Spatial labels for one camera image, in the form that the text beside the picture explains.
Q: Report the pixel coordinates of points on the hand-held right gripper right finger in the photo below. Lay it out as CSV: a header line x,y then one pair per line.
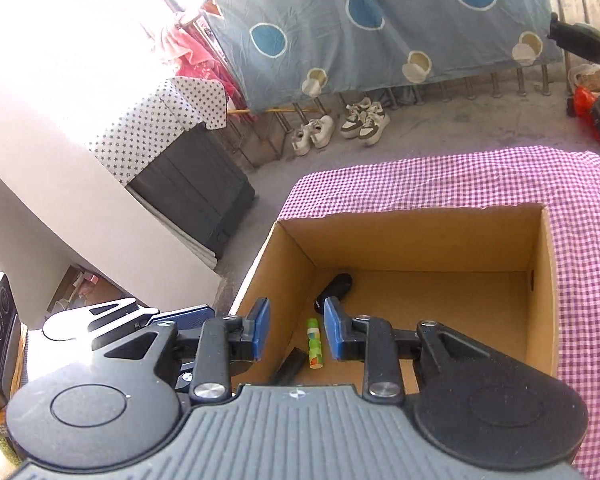
x,y
332,330

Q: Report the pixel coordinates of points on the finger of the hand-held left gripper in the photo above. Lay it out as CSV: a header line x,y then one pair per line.
x,y
180,314

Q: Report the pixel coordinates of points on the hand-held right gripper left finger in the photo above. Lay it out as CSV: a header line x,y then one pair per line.
x,y
262,327

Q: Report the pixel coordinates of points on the green lip balm tube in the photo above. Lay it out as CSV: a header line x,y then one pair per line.
x,y
314,342

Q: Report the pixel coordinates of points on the black oval object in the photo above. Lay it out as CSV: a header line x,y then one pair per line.
x,y
336,287

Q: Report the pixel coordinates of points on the black cylinder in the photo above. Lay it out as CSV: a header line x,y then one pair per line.
x,y
290,366

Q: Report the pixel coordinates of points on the brown cardboard box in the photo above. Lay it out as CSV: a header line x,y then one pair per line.
x,y
430,240

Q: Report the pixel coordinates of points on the brown wooden shelf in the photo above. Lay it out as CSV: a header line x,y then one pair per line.
x,y
75,290

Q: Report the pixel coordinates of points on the black cabinet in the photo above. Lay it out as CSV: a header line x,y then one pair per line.
x,y
195,195

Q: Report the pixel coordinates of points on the green and white sneaker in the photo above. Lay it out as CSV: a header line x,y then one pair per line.
x,y
354,117
375,127

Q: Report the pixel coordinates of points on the yellow pole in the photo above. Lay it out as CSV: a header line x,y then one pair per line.
x,y
275,109

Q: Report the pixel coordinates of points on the pink hanging clothes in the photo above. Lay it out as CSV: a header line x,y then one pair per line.
x,y
200,65

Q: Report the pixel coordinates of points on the pink checked tablecloth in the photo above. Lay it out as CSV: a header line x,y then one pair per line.
x,y
580,260

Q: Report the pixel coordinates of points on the blue sheet with circles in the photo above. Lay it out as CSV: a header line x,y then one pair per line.
x,y
405,35

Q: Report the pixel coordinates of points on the red bag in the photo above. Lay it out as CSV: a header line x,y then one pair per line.
x,y
582,102

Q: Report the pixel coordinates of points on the white sack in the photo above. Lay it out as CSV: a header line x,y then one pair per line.
x,y
597,77

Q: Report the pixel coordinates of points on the black garment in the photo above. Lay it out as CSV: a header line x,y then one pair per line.
x,y
580,40

